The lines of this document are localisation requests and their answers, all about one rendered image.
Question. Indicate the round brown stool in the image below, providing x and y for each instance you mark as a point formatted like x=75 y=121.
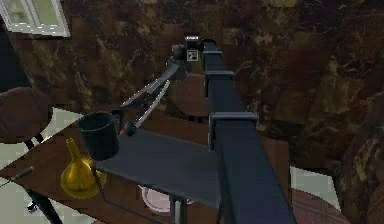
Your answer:
x=190 y=96

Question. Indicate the reddish brown round chair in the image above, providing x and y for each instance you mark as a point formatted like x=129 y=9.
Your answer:
x=311 y=210

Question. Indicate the dark grey flat stand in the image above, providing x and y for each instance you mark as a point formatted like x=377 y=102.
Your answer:
x=160 y=163

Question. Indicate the black mug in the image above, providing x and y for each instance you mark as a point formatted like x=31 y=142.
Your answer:
x=98 y=140

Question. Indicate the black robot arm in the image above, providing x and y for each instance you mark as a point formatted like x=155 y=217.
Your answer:
x=246 y=173

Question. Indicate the white plate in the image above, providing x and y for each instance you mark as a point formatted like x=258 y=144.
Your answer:
x=156 y=202

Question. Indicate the white framed window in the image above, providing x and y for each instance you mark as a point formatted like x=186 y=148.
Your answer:
x=36 y=15

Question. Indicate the brown wooden dining table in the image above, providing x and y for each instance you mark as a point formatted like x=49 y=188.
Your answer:
x=50 y=156

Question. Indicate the thin black stick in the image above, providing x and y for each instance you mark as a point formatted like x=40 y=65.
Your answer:
x=22 y=173

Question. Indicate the dark brown padded chair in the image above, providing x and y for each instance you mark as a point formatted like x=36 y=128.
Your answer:
x=20 y=113

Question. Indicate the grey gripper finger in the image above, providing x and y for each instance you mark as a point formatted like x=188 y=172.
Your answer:
x=151 y=87
x=150 y=106

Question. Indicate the gold funnel-shaped vase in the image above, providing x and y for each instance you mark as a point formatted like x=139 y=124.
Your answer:
x=78 y=176

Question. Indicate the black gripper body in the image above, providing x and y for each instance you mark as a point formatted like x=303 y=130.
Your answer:
x=177 y=68

